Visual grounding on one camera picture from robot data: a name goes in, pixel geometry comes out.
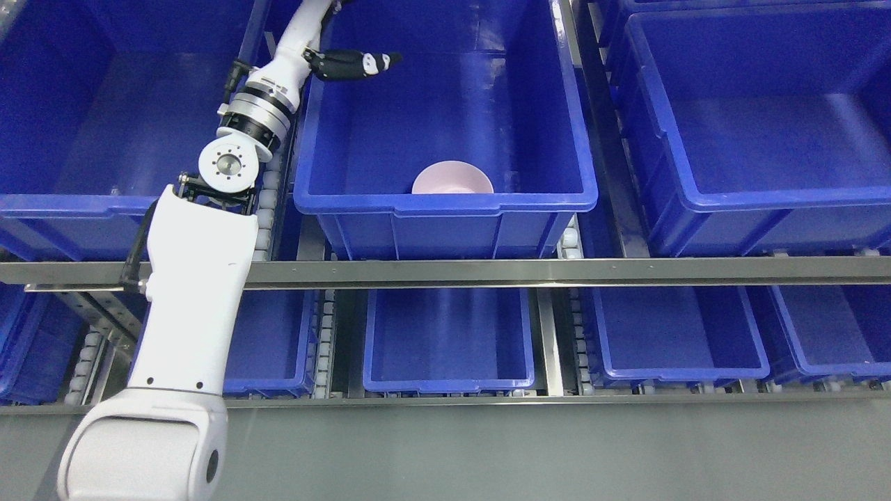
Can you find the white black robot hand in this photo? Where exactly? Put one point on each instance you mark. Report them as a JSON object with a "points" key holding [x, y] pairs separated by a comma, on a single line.
{"points": [[298, 55]]}

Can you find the pink bowl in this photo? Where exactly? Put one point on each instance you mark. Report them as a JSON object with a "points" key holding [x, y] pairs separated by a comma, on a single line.
{"points": [[451, 177]]}

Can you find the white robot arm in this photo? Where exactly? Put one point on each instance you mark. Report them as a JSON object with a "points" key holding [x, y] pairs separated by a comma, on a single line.
{"points": [[164, 436]]}

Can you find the metal shelf rack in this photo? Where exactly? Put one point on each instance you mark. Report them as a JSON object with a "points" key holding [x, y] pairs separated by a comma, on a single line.
{"points": [[529, 271]]}

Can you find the left blue plastic bin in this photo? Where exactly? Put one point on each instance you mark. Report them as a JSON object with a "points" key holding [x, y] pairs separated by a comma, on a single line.
{"points": [[103, 104]]}

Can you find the blue plastic bin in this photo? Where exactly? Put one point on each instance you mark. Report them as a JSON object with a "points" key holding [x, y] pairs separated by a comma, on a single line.
{"points": [[489, 83], [103, 104], [757, 129]]}

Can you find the middle blue plastic bin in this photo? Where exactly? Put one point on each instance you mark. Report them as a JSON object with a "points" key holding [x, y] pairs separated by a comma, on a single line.
{"points": [[489, 83]]}

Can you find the lower middle blue bin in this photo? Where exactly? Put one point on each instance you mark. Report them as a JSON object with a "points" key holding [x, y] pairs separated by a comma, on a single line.
{"points": [[440, 341]]}

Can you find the lower far left blue bin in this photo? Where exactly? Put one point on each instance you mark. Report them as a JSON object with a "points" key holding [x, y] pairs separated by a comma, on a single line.
{"points": [[38, 335]]}

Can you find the right blue plastic bin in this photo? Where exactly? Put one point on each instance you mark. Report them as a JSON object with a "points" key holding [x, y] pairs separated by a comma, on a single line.
{"points": [[757, 129]]}

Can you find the lower far right blue bin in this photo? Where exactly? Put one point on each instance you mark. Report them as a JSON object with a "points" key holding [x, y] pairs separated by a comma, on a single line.
{"points": [[822, 332]]}

